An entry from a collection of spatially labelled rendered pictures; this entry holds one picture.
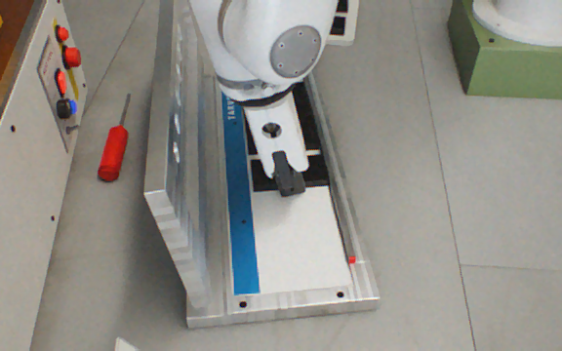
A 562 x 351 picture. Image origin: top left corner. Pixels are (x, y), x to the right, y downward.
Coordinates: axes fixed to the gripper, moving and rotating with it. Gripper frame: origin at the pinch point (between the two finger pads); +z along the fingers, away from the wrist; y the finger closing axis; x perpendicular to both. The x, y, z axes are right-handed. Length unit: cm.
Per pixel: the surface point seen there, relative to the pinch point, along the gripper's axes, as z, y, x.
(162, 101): -19.0, -4.6, 9.2
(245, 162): 1.4, 6.6, 5.6
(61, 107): -10.9, 11.2, 26.3
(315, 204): 3.1, -2.1, -2.4
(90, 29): -2, 48, 32
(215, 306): 0.6, -15.3, 10.3
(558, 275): 10.7, -14.5, -28.0
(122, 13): -1, 54, 27
